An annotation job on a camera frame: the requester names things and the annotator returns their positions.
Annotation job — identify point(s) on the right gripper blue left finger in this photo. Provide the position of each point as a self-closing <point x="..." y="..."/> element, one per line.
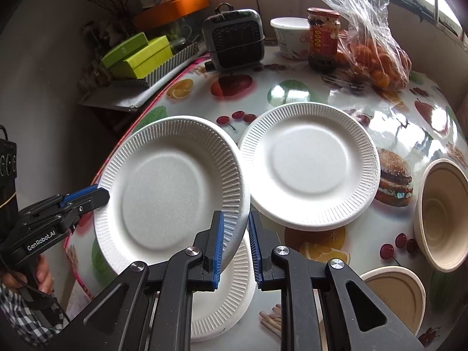
<point x="194" y="269"/>

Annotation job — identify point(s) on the small black space heater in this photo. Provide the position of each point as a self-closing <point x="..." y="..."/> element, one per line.
<point x="233" y="38"/>

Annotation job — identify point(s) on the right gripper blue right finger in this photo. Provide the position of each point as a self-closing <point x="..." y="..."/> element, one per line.
<point x="278" y="267"/>

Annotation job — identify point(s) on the orange tray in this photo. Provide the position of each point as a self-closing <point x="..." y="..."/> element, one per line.
<point x="166" y="13"/>

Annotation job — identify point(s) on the plastic bag of oranges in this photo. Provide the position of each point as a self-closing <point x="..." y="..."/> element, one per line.
<point x="366" y="47"/>

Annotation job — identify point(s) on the white paper plate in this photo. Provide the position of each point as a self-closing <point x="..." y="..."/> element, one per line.
<point x="310" y="166"/>
<point x="217" y="312"/>
<point x="165" y="182"/>

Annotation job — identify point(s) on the red label glass jar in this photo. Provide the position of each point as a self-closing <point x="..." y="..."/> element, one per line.
<point x="324" y="28"/>

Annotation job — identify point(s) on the plaid shirt left forearm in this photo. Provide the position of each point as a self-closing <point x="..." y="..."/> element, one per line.
<point x="24" y="323"/>

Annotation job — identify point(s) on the white plastic tub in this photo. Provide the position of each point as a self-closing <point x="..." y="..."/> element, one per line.
<point x="292" y="35"/>

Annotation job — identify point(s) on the lime green box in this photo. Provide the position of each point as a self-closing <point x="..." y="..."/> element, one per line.
<point x="144" y="61"/>
<point x="125" y="49"/>

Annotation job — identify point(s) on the large beige paper bowl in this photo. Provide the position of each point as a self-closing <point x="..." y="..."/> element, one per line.
<point x="440" y="223"/>

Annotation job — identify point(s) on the striped grey box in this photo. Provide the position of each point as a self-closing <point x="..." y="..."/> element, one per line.
<point x="189" y="53"/>

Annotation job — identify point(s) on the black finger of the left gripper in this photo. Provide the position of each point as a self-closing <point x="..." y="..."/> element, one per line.
<point x="87" y="202"/>

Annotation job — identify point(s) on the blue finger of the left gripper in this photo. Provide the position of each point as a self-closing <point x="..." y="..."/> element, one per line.
<point x="75" y="195"/>

